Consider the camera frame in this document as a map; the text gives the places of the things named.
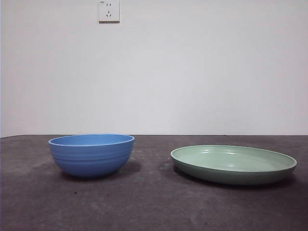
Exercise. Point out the blue ribbed bowl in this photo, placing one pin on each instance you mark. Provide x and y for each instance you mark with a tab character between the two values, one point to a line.
91	158

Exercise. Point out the green round plate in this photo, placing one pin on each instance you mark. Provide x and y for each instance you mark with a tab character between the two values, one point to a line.
231	168

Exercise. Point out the white wall socket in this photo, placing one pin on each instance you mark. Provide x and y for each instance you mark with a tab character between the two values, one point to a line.
109	12

